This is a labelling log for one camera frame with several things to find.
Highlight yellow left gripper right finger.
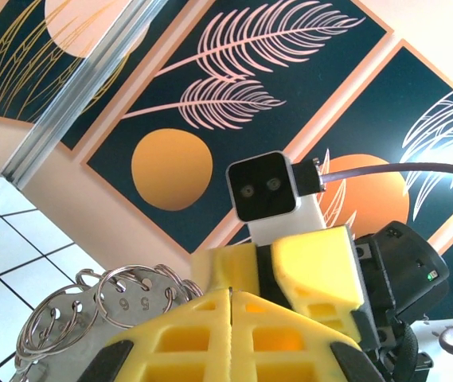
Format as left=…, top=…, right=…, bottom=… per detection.
left=232, top=292, right=386, bottom=382

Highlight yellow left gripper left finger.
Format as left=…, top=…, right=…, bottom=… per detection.
left=78, top=289, right=233, bottom=382

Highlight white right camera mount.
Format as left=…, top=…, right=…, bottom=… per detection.
left=247, top=193, right=328, bottom=244

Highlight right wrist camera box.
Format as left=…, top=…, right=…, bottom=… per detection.
left=225, top=150, right=303, bottom=223

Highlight aluminium frame post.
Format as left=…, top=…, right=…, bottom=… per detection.
left=0, top=0, right=164, bottom=189

